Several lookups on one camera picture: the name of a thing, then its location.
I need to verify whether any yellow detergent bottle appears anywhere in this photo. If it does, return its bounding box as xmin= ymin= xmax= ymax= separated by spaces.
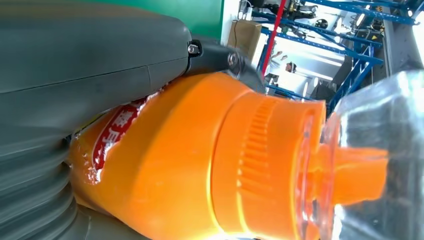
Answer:
xmin=67 ymin=70 xmax=424 ymax=240

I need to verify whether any green table board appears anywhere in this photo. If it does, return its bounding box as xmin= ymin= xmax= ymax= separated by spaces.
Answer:
xmin=82 ymin=0 xmax=225 ymax=41

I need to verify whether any open cardboard box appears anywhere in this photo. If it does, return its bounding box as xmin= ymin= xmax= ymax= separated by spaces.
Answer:
xmin=227 ymin=19 xmax=263 ymax=63

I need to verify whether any red metal post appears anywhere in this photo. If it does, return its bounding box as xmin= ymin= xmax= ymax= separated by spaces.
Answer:
xmin=260 ymin=0 xmax=288 ymax=79

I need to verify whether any blue metal frame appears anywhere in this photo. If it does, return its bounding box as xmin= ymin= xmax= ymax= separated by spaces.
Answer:
xmin=251 ymin=0 xmax=422 ymax=115

